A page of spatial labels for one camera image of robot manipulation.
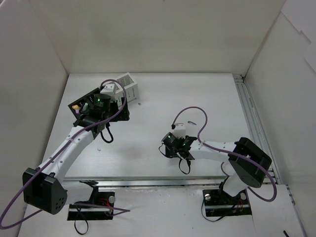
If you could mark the aluminium front rail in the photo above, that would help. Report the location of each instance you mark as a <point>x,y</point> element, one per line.
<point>150,182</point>

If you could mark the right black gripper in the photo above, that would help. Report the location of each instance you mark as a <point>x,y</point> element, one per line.
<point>171,152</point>

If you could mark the aluminium side rail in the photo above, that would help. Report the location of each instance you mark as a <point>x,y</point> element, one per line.
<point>253,122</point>

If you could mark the green highlighter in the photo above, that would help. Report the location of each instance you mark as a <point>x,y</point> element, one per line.
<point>85,107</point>

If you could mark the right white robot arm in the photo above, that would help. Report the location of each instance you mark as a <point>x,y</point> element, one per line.
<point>249,162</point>

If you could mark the white slotted container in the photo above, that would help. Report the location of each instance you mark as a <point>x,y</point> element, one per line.
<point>131,87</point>

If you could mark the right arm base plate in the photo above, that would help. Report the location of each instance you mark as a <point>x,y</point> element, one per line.
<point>216,204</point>

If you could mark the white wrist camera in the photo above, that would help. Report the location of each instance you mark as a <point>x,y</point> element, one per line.
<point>179,130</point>
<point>110,89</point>

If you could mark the yellow highlighter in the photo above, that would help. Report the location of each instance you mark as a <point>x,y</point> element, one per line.
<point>76,107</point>

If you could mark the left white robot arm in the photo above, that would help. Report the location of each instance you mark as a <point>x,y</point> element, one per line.
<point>44,187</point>

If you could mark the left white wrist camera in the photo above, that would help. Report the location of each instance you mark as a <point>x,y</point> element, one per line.
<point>110,89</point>

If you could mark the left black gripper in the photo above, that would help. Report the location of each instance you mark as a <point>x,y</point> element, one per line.
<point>122,113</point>

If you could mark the black slotted container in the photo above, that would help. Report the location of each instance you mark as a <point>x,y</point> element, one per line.
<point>88,98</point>

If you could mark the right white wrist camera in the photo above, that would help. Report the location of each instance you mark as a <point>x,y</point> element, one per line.
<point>179,130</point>

